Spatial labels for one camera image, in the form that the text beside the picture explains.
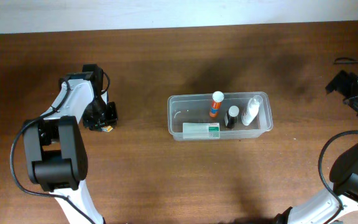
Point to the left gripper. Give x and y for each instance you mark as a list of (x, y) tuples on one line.
[(111, 119)]

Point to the white lotion bottle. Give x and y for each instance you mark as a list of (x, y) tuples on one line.
[(251, 110)]

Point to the small gold lid jar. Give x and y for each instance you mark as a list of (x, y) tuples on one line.
[(107, 129)]

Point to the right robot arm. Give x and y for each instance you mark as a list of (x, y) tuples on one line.
[(340, 193)]

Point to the white green medicine box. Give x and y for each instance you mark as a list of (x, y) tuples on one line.
[(200, 131)]

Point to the dark bottle white cap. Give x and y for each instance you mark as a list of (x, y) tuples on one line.
[(230, 118)]

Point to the orange tube white cap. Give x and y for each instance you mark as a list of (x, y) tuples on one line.
[(217, 99)]

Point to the clear plastic container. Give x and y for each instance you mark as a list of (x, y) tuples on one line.
[(195, 109)]

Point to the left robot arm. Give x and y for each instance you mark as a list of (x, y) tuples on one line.
[(56, 157)]

